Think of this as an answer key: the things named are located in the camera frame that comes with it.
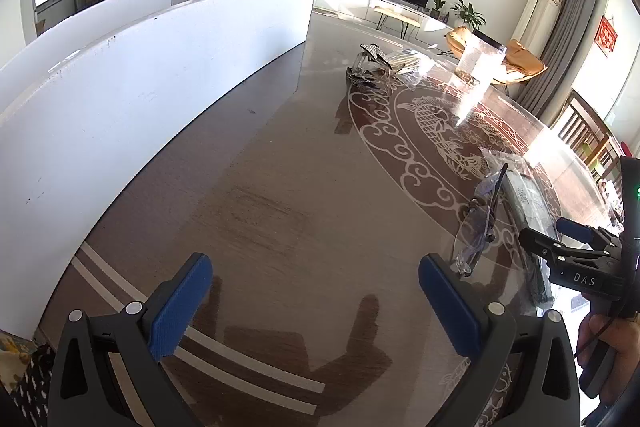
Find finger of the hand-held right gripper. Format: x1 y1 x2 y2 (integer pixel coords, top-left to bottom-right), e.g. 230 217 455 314
519 227 597 276
556 217 621 249

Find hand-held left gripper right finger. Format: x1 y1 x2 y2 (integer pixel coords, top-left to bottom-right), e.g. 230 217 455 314
419 253 581 427

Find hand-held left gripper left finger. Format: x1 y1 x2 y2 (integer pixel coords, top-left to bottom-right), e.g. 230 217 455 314
47 253 213 427

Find face mask packet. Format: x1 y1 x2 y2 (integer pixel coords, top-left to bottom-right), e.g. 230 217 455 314
502 174 558 233

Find clear glasses black temples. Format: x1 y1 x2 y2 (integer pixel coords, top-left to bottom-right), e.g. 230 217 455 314
452 164 526 278

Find white cardboard box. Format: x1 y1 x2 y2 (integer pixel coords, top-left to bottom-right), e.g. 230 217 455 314
0 0 317 339

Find brown patterned desktop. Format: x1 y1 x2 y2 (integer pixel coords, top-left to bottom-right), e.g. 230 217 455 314
35 9 632 427

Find person's right hand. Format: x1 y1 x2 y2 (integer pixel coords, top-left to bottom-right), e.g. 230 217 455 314
577 312 640 408

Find small clear plastic bag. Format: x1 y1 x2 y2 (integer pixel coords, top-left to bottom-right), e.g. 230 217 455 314
475 149 544 188

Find dark wooden slatted chair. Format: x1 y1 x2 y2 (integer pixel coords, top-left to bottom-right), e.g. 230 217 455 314
555 89 626 188

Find black white patterned cloth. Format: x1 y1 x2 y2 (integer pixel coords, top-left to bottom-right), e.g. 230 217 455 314
10 344 57 427

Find orange lounge chair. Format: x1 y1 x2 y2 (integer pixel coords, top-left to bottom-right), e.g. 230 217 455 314
446 27 547 84

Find grey curtain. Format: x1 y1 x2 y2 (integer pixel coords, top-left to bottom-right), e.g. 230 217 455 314
515 0 606 122

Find clear plastic container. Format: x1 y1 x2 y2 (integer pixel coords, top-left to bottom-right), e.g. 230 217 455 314
452 29 508 90

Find covered standing air conditioner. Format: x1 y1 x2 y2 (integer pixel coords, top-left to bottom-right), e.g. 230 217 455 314
515 0 567 52

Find crumpled clear plastic bags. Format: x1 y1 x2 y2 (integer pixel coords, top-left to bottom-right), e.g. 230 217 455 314
385 49 437 86

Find broad-leaf potted plant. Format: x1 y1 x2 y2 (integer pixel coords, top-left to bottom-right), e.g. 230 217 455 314
450 0 486 30

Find wooden hairpin-leg side table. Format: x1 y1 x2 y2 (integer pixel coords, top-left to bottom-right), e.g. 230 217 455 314
374 6 421 38

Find black cable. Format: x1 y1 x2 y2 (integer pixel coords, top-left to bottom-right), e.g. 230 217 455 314
575 314 622 358

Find red wall hanging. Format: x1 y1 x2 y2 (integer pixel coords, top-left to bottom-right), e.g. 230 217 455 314
596 16 618 56

